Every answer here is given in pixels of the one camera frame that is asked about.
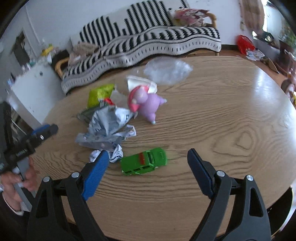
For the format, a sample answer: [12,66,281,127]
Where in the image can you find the green toy car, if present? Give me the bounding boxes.
[120,148,168,176]

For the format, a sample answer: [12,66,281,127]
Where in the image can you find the person's left hand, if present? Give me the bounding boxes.
[1,157,37,212]

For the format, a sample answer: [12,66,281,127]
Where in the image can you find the white cabinet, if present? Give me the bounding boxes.
[7,64,66,129]

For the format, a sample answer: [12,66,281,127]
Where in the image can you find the crumpled silver foil bag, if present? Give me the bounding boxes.
[75,105,137,152]

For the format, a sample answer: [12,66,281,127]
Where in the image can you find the crumpled paper ball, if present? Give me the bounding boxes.
[89,145,123,163]

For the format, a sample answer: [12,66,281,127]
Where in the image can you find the yellow-green snack bag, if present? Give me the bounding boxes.
[87,84,115,108]

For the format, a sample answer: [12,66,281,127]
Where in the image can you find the beige dotted clothing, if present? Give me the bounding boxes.
[68,42,100,66]

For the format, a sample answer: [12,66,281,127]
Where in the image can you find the purple pink toy figure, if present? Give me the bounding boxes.
[127,85,167,125]

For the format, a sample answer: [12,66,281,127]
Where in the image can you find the clear plastic bag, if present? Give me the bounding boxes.
[143,57,193,85]

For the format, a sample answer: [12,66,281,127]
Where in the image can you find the red plastic bag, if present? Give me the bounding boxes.
[236,35,256,55]

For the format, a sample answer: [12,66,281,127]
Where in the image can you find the black white striped sofa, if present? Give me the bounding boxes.
[61,1,221,93]

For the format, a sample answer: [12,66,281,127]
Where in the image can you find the potted green plant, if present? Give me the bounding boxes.
[276,21,296,70]

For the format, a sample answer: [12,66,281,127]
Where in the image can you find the brown patterned curtain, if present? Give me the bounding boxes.
[239,0,264,32]

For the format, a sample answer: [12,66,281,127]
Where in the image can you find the pink cartoon cushion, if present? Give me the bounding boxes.
[170,8,209,27]

